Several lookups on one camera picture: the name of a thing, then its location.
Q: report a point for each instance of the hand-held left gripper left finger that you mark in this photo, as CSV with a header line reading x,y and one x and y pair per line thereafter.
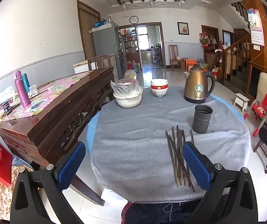
x,y
70,165

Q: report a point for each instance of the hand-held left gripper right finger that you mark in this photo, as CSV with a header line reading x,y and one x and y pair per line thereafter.
x,y
196,165

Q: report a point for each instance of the bunch of dark chopsticks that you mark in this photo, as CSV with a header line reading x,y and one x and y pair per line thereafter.
x,y
178,154

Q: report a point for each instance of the grey metal chopstick holder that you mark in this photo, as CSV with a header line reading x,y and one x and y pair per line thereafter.
x,y
201,121

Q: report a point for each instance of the red child's chair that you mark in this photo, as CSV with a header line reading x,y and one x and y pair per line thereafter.
x,y
262,105

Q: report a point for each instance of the white step stool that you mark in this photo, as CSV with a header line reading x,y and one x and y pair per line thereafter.
x,y
241,99

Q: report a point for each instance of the white cardboard box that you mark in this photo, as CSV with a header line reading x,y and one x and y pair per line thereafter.
x,y
112,197

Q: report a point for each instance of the carved wooden sideboard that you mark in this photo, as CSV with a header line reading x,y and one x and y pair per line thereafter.
x,y
54,112

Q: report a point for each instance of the grey table cloth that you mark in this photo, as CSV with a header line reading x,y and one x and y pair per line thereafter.
x,y
135,144

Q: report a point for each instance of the person's dark trousers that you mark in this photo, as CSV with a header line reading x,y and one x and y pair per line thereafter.
x,y
152,214

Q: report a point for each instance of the floral patterned cloth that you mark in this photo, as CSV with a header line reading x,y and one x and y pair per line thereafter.
x,y
7,191

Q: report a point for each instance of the pink patterned sideboard cover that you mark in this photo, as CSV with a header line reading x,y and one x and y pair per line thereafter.
x,y
54,88

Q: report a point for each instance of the golden electric kettle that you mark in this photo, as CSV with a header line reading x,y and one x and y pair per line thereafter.
x,y
198,84

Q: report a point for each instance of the red banded white bowl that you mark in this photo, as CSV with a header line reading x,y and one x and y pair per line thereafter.
x,y
159,92

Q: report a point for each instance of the clear plastic cup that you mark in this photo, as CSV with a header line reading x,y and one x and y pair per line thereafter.
x,y
32,90

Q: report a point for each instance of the white plastic basin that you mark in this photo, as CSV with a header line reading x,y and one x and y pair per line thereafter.
x,y
127,101

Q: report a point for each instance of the purple thermos bottle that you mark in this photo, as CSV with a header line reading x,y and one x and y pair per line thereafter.
x,y
21,91

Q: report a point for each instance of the wooden stair railing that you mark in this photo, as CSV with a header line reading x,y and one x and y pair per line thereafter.
x,y
234,51

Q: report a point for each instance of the teal thermos bottle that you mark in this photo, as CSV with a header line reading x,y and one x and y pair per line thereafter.
x,y
26,81

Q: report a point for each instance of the plastic wrapped metal pot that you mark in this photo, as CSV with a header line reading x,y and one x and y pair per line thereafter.
x,y
124,87

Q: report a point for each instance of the white chest appliance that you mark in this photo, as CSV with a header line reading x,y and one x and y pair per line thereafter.
x,y
80,67

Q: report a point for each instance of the orange carton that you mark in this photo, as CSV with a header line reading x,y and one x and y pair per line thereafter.
x,y
191,64

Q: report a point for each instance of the white floor fan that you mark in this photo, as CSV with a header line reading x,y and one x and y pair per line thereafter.
x,y
130,74

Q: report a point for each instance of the dark wooden chair back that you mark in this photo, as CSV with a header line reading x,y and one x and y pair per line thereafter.
x,y
98,59

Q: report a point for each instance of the blue water jug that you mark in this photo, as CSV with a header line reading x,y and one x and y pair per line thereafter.
x,y
136,67

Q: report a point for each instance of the tall wooden chair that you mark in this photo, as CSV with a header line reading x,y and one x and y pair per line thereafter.
x,y
173,51

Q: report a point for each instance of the grey refrigerator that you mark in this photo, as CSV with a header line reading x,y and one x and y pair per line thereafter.
x,y
105,49

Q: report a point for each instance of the brown door curtain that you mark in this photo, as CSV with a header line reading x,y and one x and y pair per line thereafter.
x,y
88,32

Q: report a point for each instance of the wooden bottle shelf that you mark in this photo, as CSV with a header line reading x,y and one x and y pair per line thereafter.
x,y
130,44

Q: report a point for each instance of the pink wall calendar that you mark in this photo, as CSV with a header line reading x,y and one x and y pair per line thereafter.
x,y
256,30

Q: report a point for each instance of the framed wall picture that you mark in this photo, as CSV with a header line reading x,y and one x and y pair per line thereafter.
x,y
183,28

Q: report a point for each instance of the round wall clock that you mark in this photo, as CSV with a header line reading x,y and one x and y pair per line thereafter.
x,y
133,19

